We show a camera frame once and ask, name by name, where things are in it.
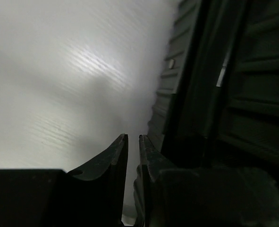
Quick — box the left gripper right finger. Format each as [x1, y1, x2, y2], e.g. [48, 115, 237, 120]
[134, 135, 176, 227]

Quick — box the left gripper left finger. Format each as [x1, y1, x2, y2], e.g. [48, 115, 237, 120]
[68, 134, 128, 227]

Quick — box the black hard-shell suitcase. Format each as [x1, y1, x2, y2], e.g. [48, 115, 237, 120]
[148, 0, 279, 168]

